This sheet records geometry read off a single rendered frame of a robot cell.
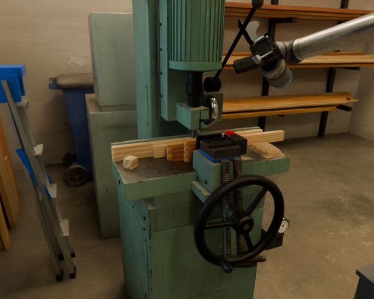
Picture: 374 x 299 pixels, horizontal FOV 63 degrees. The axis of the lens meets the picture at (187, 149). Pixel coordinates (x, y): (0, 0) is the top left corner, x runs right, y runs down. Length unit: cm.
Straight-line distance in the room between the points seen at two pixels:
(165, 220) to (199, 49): 54
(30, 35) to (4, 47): 25
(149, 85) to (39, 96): 221
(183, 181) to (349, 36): 73
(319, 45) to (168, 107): 60
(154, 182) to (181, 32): 45
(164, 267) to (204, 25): 79
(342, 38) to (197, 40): 52
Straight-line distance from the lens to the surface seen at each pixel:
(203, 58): 97
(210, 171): 87
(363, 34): 119
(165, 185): 93
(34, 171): 164
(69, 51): 324
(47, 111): 333
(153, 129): 123
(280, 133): 130
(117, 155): 104
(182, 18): 97
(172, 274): 114
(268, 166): 110
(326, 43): 126
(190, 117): 102
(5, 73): 156
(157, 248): 105
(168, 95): 112
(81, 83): 263
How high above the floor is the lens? 130
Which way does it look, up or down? 20 degrees down
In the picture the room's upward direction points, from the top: 1 degrees clockwise
